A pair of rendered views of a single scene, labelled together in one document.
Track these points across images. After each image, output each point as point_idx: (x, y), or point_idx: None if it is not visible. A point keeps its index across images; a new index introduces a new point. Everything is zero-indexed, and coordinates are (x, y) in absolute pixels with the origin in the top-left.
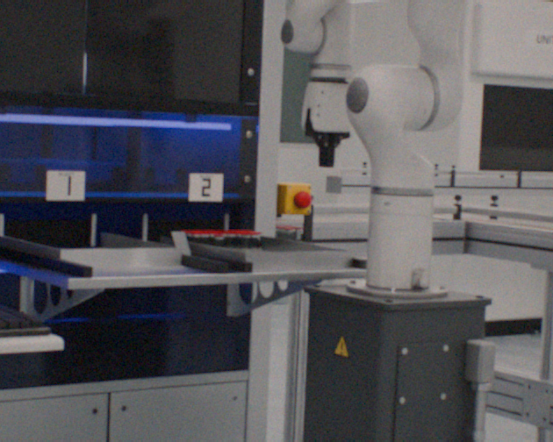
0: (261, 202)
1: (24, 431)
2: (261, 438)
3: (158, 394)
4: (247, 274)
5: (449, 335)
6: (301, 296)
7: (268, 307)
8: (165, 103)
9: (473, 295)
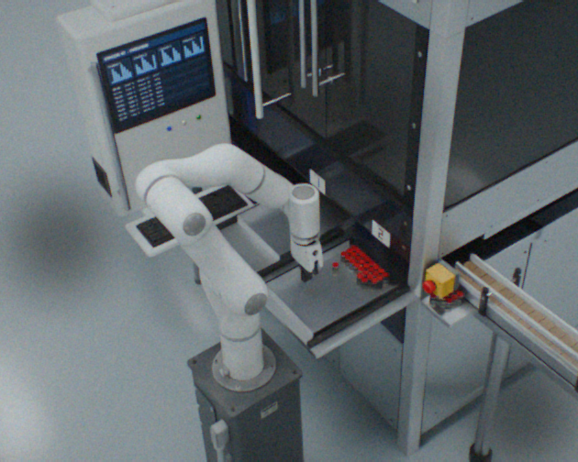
0: (411, 266)
1: None
2: (408, 382)
3: None
4: None
5: (215, 406)
6: (492, 342)
7: (414, 324)
8: (361, 172)
9: (245, 407)
